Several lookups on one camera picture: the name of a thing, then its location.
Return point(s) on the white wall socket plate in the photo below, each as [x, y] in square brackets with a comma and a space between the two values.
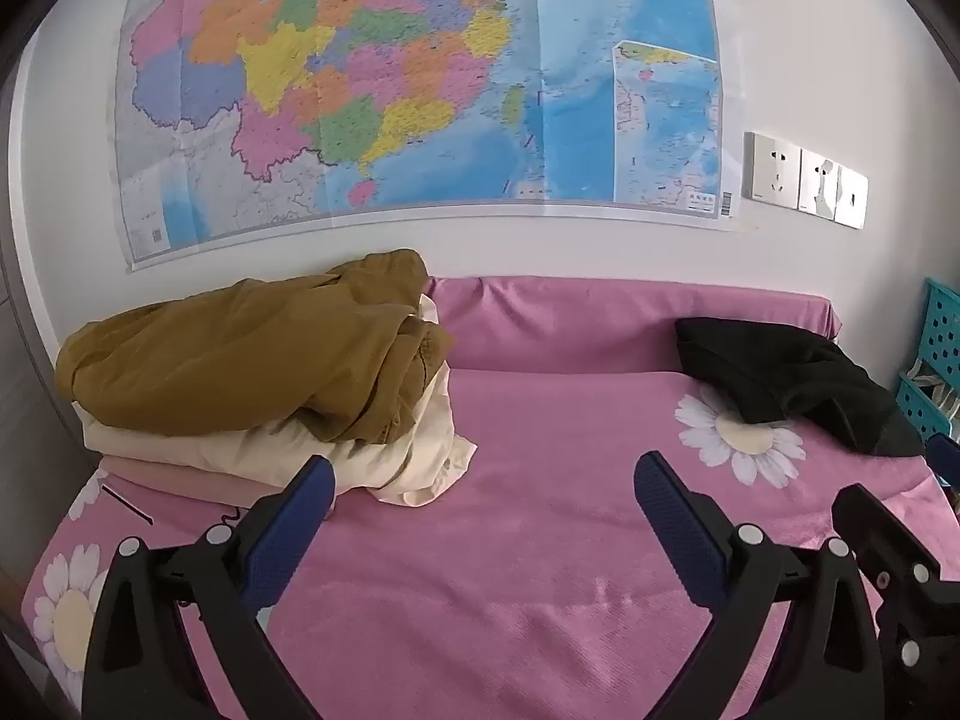
[819, 184]
[852, 199]
[771, 165]

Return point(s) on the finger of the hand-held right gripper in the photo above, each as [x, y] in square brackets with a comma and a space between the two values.
[946, 461]
[885, 532]

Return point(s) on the cream folded garment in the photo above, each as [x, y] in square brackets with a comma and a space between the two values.
[390, 465]

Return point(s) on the black knitted garment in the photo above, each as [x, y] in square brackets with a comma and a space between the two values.
[795, 382]

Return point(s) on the grey wood-grain door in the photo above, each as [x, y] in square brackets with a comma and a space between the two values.
[30, 427]

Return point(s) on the brown folded garment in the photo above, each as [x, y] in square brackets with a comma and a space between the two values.
[225, 360]

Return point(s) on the colourful wall map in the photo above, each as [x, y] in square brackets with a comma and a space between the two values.
[375, 90]

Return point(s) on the pink flowered bed sheet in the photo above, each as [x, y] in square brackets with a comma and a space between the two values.
[487, 540]

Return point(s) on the teal plastic basket rack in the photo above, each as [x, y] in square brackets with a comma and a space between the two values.
[937, 330]

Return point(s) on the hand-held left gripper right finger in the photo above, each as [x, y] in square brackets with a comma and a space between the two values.
[667, 517]

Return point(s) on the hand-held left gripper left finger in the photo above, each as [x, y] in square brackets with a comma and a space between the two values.
[300, 510]

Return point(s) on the pale pink folded garment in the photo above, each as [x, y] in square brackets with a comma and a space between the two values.
[172, 481]

